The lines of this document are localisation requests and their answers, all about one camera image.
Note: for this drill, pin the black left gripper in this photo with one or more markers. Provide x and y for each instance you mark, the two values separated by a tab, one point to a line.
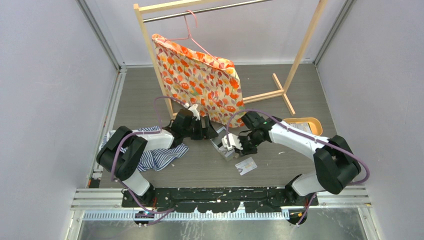
206	132

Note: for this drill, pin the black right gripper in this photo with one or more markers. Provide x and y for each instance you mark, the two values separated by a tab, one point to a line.
245	150

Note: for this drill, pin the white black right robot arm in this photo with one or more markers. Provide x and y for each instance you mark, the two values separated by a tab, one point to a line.
335	166

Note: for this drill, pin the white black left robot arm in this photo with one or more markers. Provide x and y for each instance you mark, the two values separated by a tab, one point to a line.
126	153

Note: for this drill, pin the orange floral garment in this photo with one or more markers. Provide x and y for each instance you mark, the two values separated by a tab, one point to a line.
196	77

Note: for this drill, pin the blue white striped shirt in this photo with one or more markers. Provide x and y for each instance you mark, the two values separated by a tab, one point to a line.
156	159

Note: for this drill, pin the tan oval tray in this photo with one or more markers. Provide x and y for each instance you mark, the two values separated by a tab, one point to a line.
315	125

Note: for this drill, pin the wooden clothes rack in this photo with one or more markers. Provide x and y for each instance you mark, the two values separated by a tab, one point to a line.
282	88

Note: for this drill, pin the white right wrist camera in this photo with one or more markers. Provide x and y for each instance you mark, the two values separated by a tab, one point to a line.
231	142

